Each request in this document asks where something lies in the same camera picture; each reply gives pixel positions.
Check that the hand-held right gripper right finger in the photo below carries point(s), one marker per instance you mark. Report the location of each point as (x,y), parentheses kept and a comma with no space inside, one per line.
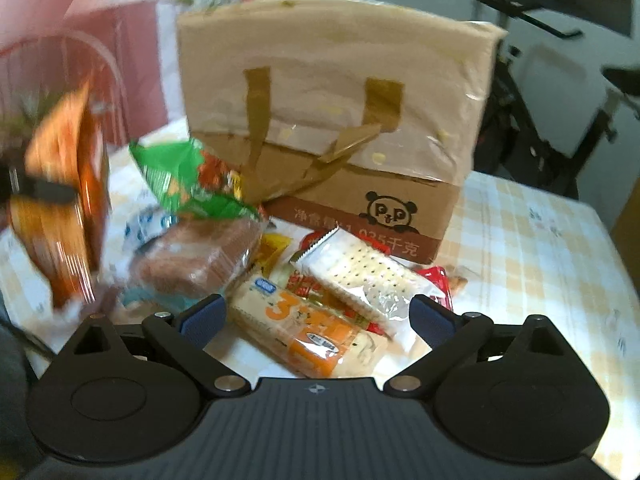
(431,322)

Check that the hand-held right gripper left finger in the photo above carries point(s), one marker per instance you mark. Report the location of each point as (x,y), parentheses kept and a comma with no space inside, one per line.
(202,316)

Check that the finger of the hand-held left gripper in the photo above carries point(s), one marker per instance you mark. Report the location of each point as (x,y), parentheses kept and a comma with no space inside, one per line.
(50,192)

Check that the small red snack packet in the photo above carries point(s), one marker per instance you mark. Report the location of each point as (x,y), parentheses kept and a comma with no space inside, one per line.
(435,280)

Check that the orange snack bag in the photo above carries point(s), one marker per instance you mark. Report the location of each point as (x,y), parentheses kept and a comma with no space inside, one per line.
(65,150)

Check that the orange and white cracker packet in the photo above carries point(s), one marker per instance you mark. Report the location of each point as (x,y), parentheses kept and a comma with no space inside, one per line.
(300,330)

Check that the small clear nut packet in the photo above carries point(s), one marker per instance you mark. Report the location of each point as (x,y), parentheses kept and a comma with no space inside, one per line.
(459,282)

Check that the brown bread packet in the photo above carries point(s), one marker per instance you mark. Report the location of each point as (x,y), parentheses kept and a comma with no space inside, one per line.
(195,255)

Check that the yellow sauce packet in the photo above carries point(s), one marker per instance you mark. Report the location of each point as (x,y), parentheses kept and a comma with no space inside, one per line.
(272,250)

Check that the white and blue packet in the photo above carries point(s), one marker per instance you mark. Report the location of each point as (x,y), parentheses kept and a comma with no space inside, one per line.
(142,225)

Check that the gold packet with red label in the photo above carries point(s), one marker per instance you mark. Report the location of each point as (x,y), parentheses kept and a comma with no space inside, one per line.
(310,287)

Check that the checked floral tablecloth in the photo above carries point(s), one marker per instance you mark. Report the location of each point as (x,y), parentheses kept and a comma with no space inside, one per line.
(525,260)

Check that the green snack packet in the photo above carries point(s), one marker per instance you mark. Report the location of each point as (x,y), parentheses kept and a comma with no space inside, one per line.
(170,170)

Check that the red-brown snack packet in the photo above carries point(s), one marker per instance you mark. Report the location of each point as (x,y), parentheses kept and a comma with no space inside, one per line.
(312,241)

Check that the pink printed curtain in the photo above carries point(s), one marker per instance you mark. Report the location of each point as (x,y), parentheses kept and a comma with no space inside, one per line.
(115,50)

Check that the taped cardboard box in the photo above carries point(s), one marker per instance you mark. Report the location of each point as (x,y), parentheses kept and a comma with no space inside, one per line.
(325,60)

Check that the black frame stand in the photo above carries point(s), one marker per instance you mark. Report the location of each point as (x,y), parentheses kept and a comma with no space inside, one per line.
(520,125)

